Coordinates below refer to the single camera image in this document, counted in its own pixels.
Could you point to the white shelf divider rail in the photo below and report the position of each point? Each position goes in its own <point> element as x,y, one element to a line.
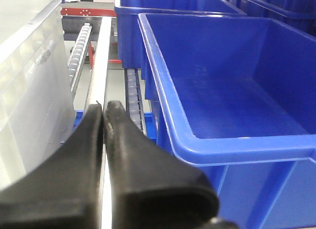
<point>97,94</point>

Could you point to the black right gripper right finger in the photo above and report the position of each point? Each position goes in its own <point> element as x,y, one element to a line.
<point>151,189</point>

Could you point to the blue plastic bin far right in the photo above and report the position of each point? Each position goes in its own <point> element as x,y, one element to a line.
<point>300,14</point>

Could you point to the blue plastic bin near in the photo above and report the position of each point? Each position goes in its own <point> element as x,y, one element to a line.
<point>236,98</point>

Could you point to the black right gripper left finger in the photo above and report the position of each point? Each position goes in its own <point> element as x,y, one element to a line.
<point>62,193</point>

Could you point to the white roller track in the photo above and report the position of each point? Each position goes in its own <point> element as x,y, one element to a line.
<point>77,56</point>
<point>133,99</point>

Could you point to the white plastic tote bin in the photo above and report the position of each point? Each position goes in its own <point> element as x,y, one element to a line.
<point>36,105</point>

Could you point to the white roller track centre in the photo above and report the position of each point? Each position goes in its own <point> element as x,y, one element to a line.
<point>133,99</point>

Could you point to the white roller track left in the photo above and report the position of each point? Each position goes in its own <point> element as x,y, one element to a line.
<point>77,56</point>

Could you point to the red shelf frame beam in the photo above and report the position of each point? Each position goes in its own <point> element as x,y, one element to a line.
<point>95,12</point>

